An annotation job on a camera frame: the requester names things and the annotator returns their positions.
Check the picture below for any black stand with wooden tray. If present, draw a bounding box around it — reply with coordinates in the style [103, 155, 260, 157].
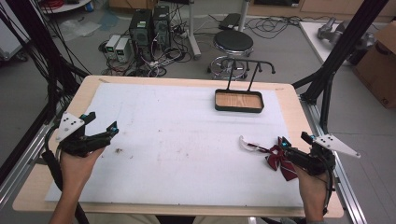
[213, 57, 276, 114]

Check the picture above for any black computer tower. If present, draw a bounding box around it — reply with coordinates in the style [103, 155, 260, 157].
[128, 8, 154, 62]
[151, 5, 172, 49]

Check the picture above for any black flat box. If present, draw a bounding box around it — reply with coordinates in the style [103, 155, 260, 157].
[218, 12, 243, 32]

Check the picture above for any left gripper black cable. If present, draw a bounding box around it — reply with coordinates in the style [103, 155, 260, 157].
[41, 124, 91, 224]

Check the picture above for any round white table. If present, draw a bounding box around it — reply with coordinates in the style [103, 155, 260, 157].
[39, 0, 93, 15]

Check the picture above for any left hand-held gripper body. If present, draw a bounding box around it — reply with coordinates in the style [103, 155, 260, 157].
[55, 111, 112, 159]

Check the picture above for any black round stool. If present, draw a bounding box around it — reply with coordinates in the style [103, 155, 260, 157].
[206, 29, 255, 81]

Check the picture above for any person's left hand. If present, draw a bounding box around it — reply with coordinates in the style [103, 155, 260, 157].
[59, 147, 106, 200]

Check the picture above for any grey machine part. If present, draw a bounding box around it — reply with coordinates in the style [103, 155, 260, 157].
[317, 16, 376, 52]

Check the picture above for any dark red bow tie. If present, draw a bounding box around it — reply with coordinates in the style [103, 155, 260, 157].
[238, 134, 299, 182]

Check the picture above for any cardboard box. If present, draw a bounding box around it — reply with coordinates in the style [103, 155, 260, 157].
[352, 21, 396, 109]

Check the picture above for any black metal frame post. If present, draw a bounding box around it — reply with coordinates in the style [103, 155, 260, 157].
[291, 0, 390, 135]
[5, 0, 90, 104]

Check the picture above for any person's right hand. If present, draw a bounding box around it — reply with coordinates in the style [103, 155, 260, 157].
[293, 165, 332, 217]

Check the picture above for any white table mat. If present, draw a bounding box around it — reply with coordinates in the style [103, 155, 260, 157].
[44, 81, 305, 208]

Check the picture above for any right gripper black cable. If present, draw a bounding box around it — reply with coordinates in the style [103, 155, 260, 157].
[320, 153, 338, 217]

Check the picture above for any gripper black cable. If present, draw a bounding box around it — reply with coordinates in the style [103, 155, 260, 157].
[320, 153, 338, 217]
[41, 124, 91, 224]

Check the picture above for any white floor board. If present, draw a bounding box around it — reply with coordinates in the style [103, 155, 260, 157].
[298, 21, 354, 67]

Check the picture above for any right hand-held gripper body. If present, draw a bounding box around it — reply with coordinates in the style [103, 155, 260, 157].
[285, 133, 362, 177]

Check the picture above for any white power supply unit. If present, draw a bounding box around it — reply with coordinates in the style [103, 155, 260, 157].
[105, 34, 122, 61]
[114, 36, 132, 63]

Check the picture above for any aluminium rail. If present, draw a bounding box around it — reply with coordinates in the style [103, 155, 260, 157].
[0, 119, 64, 210]
[299, 94, 369, 224]

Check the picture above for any white desk leg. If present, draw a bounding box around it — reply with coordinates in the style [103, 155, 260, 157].
[186, 0, 203, 61]

